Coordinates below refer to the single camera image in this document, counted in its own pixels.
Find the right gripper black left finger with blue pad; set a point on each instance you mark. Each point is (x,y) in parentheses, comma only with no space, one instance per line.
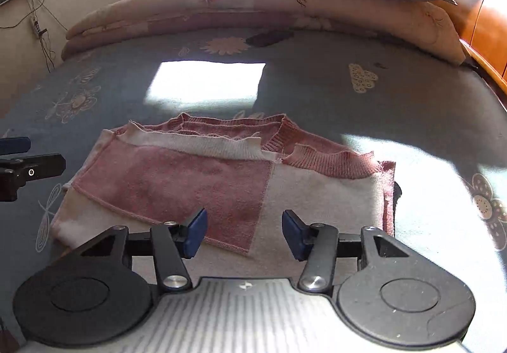
(172,243)

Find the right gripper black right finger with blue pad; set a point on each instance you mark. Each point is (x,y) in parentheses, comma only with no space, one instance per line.
(316,245)

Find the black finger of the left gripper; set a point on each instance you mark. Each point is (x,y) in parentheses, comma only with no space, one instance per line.
(16,172)

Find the pink and white knit sweater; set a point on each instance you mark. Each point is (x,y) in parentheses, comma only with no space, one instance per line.
(244,172)

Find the white power strip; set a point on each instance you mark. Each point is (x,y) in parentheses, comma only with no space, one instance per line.
(36,27)

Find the blue floral bed sheet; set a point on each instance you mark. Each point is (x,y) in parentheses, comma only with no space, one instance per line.
(442,125)

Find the folded pink beige quilt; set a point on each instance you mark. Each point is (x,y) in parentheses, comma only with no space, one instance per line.
(422,24)

